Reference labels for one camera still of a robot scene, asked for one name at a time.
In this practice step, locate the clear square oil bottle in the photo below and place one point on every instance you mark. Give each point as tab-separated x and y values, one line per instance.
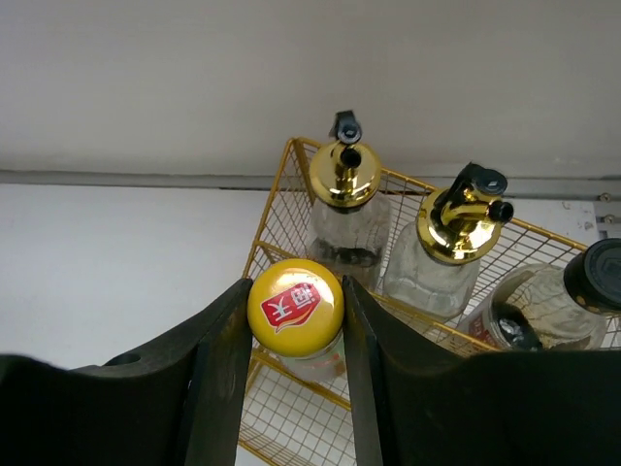
434	263

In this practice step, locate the yellow cap sauce bottle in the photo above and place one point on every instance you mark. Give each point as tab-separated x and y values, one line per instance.
295	310

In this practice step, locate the dark liquid square bottle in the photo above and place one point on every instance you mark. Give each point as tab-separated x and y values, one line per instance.
350	219

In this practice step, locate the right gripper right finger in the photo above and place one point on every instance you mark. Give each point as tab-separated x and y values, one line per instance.
416	403

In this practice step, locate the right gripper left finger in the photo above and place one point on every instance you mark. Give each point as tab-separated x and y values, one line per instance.
175	400

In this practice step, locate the red label clear bottle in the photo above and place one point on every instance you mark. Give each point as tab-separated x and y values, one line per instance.
547	307

